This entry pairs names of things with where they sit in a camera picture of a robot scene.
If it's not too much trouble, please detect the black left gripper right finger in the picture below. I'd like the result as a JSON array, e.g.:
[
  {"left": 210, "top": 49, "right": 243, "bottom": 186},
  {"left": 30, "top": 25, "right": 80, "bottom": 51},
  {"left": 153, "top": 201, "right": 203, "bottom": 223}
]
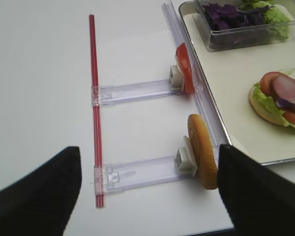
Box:
[{"left": 217, "top": 145, "right": 295, "bottom": 236}]

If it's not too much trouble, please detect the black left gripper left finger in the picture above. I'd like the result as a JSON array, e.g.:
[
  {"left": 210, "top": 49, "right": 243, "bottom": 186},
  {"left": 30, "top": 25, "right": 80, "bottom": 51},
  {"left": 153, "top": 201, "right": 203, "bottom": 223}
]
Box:
[{"left": 0, "top": 147, "right": 82, "bottom": 236}]

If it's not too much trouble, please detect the shredded purple cabbage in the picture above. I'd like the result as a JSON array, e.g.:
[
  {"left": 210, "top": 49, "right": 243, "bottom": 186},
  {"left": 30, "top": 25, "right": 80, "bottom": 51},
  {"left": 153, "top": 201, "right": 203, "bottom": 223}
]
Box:
[{"left": 202, "top": 3, "right": 273, "bottom": 31}]

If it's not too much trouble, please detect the lettuce leaf on bun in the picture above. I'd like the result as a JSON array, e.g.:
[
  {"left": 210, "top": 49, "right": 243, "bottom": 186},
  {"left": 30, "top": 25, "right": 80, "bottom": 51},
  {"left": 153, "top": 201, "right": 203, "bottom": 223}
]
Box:
[{"left": 252, "top": 82, "right": 295, "bottom": 135}]

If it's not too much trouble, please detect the upper tomato slice on bun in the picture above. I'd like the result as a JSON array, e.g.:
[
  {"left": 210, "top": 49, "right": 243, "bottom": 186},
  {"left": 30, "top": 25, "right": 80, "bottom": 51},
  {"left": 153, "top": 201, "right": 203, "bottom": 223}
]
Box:
[{"left": 260, "top": 72, "right": 286, "bottom": 97}]

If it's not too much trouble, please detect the clear tomato holder track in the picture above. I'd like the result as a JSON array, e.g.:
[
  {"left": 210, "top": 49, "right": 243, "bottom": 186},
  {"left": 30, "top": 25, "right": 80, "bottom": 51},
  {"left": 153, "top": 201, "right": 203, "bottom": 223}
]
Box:
[{"left": 91, "top": 79, "right": 184, "bottom": 107}]

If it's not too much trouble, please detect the white tomato pusher block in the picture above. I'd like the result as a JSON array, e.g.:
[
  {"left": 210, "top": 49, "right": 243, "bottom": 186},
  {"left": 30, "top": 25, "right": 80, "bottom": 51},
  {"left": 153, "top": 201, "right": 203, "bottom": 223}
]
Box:
[{"left": 169, "top": 56, "right": 184, "bottom": 91}]

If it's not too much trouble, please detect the red tomato slice upright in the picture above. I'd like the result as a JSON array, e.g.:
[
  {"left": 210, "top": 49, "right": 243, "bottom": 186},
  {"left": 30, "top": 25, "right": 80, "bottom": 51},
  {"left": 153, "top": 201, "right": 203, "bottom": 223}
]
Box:
[{"left": 176, "top": 43, "right": 195, "bottom": 94}]

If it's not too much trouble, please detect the green lettuce in container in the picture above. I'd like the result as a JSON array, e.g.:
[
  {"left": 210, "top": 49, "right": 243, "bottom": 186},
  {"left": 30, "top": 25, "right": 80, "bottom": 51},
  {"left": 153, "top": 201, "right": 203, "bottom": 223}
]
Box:
[{"left": 240, "top": 0, "right": 290, "bottom": 40}]

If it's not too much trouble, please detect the left red plastic rod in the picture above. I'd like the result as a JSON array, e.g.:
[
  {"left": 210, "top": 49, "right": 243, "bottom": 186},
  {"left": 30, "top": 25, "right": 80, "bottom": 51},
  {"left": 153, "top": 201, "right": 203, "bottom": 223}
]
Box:
[{"left": 88, "top": 14, "right": 106, "bottom": 208}]

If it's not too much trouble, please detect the clear bun holder track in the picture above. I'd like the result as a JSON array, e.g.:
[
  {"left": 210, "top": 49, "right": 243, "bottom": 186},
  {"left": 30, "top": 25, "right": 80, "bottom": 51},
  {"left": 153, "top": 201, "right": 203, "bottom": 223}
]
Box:
[{"left": 94, "top": 156, "right": 198, "bottom": 195}]

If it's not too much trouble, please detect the white bun pusher block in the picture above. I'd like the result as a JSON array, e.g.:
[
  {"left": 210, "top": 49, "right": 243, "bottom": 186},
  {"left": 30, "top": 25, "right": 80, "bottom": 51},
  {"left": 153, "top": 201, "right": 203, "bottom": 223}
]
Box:
[{"left": 174, "top": 136, "right": 198, "bottom": 177}]

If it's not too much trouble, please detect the bun base on tray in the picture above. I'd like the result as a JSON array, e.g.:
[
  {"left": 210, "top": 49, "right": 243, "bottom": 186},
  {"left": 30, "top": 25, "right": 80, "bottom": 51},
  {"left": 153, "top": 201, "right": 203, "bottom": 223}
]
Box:
[{"left": 248, "top": 85, "right": 290, "bottom": 127}]

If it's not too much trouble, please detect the pink ham slice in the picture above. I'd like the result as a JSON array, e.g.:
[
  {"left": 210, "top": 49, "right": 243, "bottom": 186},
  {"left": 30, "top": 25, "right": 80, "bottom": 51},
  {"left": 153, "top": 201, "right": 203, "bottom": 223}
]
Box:
[{"left": 273, "top": 76, "right": 295, "bottom": 111}]

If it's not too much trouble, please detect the cream metal tray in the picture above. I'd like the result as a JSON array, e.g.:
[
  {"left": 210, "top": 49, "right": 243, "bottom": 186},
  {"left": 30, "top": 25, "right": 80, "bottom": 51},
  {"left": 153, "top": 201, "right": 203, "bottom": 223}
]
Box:
[{"left": 179, "top": 1, "right": 295, "bottom": 164}]

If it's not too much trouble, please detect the onion slice on tray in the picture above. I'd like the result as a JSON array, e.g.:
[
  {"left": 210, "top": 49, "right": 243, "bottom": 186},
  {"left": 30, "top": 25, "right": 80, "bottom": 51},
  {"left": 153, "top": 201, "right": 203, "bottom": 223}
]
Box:
[{"left": 277, "top": 67, "right": 295, "bottom": 76}]

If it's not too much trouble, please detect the clear plastic salad container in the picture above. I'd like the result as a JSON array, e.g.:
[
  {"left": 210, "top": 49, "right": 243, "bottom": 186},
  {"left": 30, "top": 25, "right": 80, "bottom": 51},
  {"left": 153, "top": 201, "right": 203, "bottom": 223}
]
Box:
[{"left": 194, "top": 0, "right": 295, "bottom": 51}]

